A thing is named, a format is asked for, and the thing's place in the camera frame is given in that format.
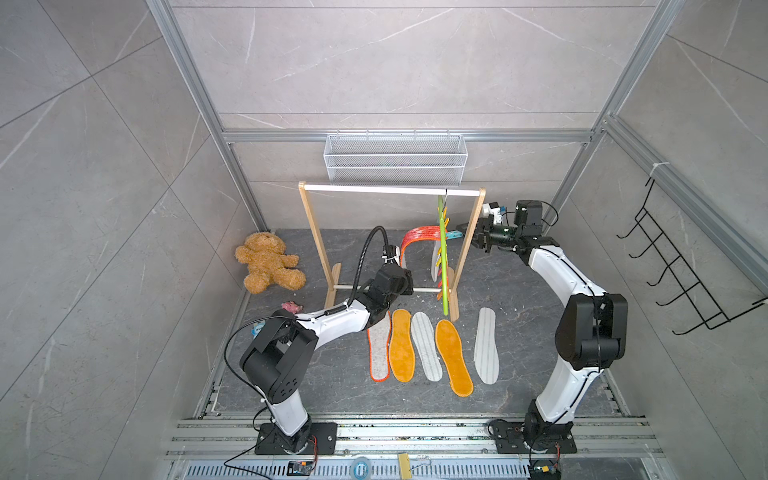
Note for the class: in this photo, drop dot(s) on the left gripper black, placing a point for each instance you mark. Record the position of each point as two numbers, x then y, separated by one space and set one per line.
406 280

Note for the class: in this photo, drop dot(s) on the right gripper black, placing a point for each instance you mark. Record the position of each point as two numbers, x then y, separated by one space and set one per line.
482 236

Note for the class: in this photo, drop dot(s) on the green clip hanger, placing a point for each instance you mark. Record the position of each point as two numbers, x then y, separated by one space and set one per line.
442 252

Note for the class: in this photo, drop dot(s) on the white striped insole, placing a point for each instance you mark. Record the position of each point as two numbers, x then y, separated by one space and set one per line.
485 354
423 337

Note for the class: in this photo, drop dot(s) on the orange fuzzy insole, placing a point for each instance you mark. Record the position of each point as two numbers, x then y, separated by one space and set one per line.
449 346

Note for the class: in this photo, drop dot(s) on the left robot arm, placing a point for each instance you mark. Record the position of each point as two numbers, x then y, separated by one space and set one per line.
276 360

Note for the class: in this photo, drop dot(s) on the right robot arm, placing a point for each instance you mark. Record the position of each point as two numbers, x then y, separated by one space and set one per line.
591 333

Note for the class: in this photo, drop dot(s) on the small pink toy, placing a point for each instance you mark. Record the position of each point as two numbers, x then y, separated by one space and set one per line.
292 307

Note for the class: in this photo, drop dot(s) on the brown teddy bear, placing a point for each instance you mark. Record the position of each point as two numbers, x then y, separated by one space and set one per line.
264 255

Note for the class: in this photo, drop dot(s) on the small blue toy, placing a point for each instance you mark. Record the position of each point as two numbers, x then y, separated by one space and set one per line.
256 328

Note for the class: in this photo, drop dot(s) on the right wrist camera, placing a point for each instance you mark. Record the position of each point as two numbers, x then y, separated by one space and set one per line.
493 212

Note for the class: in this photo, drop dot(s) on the white wire mesh basket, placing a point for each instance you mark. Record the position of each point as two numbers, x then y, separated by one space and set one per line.
396 159

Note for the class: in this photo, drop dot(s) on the black wall hook rack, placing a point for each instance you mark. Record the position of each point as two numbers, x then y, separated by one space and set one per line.
709 313

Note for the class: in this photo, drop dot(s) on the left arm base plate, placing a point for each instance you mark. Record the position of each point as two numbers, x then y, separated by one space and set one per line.
315 437

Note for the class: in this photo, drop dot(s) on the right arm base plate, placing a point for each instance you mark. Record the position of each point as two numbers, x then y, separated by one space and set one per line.
530 437

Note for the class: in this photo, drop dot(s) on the aluminium floor rail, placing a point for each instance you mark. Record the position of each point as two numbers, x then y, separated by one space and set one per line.
361 447

